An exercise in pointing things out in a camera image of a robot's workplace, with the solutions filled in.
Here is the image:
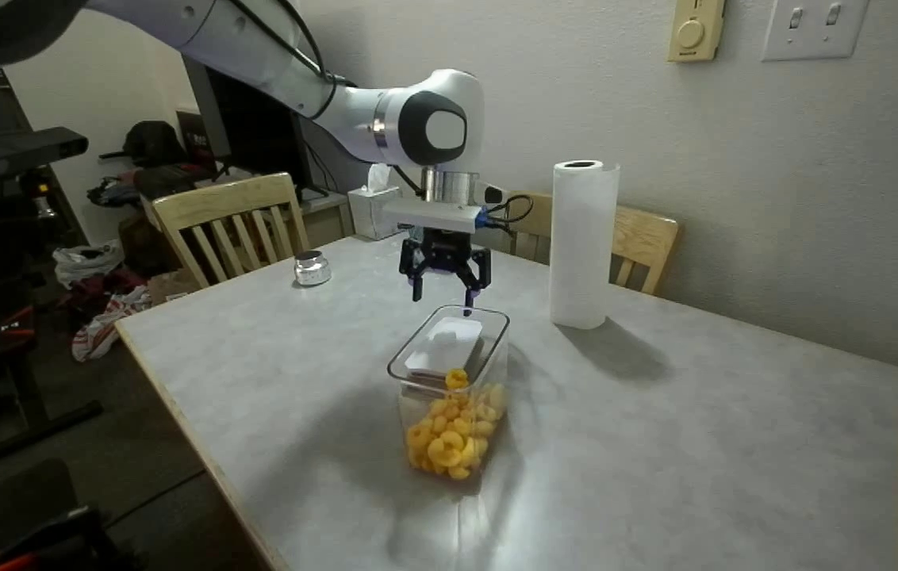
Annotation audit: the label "white square container lid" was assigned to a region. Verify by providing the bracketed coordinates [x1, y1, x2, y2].
[400, 314, 490, 386]

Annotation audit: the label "small glass jar silver lid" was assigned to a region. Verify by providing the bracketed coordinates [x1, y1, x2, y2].
[288, 247, 333, 293]

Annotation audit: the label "black cap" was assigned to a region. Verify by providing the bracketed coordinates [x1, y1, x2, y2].
[99, 119, 188, 173]

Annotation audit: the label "black cable blue plug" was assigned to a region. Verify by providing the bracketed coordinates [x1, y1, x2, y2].
[474, 191, 539, 235]

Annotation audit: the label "black metal stand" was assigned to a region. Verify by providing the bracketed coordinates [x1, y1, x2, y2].
[0, 304, 109, 471]

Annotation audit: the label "black bar-shaped stereo camera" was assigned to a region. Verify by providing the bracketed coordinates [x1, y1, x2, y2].
[0, 125, 93, 182]

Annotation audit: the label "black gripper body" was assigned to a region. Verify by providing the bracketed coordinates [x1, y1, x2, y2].
[409, 232, 482, 273]

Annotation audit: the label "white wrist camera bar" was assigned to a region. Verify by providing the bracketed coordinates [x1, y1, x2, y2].
[380, 200, 495, 241]

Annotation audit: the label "white paper towel roll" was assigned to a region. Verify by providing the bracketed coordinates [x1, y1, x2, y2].
[546, 156, 625, 333]

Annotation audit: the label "pile of clothes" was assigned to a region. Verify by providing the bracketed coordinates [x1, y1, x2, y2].
[48, 241, 206, 364]

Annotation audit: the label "white double light switch plate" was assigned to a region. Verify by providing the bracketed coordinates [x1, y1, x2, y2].
[763, 0, 873, 65]

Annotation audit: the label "white tissue box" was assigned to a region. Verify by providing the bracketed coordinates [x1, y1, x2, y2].
[347, 159, 402, 241]

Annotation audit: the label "black and red bag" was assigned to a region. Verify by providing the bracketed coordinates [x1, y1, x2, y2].
[0, 506, 123, 571]

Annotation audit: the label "beige round-dial thermostat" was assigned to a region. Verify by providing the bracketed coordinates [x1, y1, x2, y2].
[664, 0, 731, 68]

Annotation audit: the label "light wooden slat-back chair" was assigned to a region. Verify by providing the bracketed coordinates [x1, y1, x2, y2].
[150, 173, 314, 293]

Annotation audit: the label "black flat screen monitor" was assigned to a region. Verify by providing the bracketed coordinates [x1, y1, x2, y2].
[179, 51, 314, 194]

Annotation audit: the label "low wooden side cabinet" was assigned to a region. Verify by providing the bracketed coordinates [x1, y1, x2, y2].
[297, 186, 357, 247]

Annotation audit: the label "yellow puffed snacks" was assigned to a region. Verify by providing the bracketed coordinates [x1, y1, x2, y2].
[402, 364, 510, 486]

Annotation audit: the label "light wooden chair low back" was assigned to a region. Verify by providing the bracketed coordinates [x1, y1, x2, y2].
[493, 186, 681, 298]

